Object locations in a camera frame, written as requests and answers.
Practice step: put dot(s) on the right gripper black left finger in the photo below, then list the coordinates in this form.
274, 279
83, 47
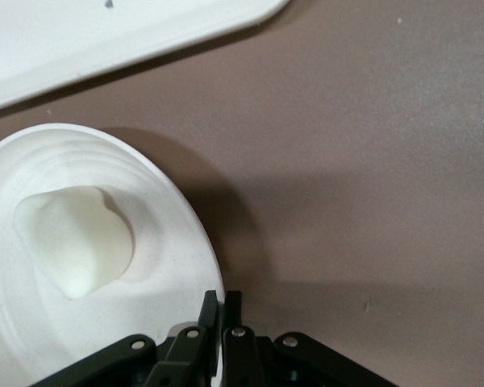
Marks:
201, 342

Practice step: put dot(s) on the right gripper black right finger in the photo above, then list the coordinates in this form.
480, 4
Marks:
238, 346

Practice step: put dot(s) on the cream round plate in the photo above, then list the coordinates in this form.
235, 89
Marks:
165, 250

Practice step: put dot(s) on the white steamed bun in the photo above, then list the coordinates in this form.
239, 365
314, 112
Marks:
76, 242

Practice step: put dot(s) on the cream rabbit print tray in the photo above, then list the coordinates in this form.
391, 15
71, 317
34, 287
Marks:
64, 48

